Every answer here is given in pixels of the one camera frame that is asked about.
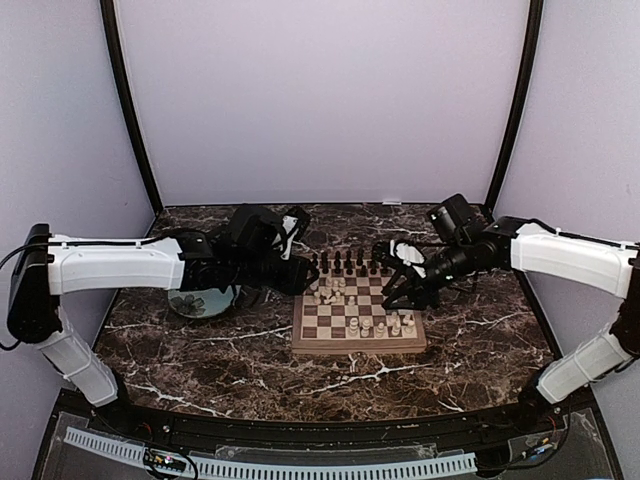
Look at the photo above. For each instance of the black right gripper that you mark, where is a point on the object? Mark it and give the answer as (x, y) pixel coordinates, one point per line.
(414, 286)

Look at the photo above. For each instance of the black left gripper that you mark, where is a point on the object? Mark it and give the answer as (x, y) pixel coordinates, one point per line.
(295, 283)

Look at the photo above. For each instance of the white chess bishop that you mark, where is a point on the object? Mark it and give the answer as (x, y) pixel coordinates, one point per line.
(380, 330)
(365, 327)

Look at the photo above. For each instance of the white chess king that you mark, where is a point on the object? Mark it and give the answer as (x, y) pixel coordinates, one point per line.
(353, 328)

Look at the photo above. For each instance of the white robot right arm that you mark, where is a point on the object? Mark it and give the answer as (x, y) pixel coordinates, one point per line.
(571, 273)

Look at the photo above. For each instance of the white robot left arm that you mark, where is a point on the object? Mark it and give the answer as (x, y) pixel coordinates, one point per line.
(49, 266)

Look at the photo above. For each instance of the wooden chess board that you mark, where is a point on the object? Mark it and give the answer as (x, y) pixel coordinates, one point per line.
(350, 285)

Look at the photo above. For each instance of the teal ceramic flower plate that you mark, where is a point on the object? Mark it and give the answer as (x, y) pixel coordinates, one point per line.
(200, 304)

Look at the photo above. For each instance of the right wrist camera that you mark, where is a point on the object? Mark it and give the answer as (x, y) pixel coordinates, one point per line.
(400, 255)

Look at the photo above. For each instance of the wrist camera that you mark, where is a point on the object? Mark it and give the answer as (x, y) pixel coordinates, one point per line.
(293, 225)
(400, 255)

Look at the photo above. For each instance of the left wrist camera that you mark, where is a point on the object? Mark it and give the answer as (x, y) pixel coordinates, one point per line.
(293, 225)

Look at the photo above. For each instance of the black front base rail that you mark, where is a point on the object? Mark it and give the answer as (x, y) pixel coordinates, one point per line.
(488, 429)

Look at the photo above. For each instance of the white cable duct strip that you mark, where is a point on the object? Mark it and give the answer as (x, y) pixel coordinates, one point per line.
(233, 462)

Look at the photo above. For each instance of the black left frame post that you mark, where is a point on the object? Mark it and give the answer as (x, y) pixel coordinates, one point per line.
(127, 106)

